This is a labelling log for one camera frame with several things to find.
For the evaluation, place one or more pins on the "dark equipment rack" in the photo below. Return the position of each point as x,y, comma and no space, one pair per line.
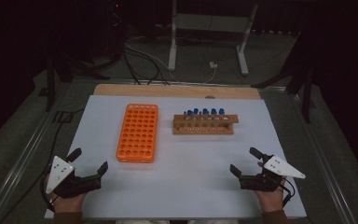
116,28

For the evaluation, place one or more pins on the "person's right hand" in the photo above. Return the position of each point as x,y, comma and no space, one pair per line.
270,200

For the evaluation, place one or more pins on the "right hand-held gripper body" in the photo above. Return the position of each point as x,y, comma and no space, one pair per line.
261,182

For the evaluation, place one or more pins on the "black tripod stand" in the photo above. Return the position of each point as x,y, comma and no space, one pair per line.
306,93
51,84

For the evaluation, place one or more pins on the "white metal stand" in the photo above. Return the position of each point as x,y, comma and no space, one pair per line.
211,22

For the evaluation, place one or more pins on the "white table board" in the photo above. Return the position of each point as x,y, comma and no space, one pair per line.
183,174

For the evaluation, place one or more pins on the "metal floor rail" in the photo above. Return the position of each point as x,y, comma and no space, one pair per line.
21,158
323,155

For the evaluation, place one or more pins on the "person's left hand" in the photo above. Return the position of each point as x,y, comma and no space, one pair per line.
68,203

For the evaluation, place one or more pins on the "wooden tube rack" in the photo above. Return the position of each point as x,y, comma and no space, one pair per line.
205,128

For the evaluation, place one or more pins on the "orange plastic tube rack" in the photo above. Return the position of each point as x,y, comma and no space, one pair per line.
137,133

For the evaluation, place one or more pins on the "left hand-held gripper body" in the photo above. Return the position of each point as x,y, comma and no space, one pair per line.
74,185

